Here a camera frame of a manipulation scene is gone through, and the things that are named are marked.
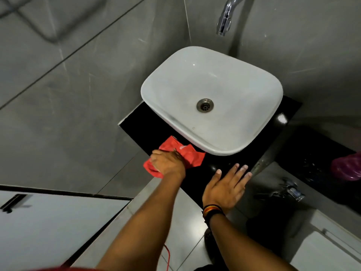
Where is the chrome low wall tap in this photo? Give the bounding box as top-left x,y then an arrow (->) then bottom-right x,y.
255,178 -> 306,202

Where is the person's right forearm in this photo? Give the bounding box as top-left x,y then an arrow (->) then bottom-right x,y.
209,213 -> 298,271

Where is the black stone counter slab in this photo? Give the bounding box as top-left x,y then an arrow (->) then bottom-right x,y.
118,96 -> 303,206

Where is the black door handle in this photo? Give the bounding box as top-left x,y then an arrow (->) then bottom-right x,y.
0,194 -> 27,214

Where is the person's right hand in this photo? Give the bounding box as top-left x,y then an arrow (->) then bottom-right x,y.
202,164 -> 252,213

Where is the person's left forearm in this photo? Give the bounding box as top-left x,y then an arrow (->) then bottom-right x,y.
96,173 -> 187,271

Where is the metal sink drain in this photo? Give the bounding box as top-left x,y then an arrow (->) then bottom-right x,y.
196,99 -> 214,113

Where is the chrome wall faucet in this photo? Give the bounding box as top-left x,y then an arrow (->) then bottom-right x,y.
216,0 -> 261,36

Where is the white ceramic sink basin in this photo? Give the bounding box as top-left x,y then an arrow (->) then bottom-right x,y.
140,46 -> 284,156

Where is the red cleaning cloth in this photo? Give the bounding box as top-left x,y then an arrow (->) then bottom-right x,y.
143,135 -> 206,179

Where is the pink plastic bucket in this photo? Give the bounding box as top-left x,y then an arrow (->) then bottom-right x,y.
331,152 -> 361,181

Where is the black and orange wristband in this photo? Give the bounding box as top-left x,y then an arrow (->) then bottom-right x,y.
202,204 -> 226,224

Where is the white door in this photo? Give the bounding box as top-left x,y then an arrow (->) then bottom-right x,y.
0,185 -> 133,271

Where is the person's left hand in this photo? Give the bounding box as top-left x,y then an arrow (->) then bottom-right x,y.
150,149 -> 186,179

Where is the white toilet cistern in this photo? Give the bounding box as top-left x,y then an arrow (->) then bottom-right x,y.
282,209 -> 361,271

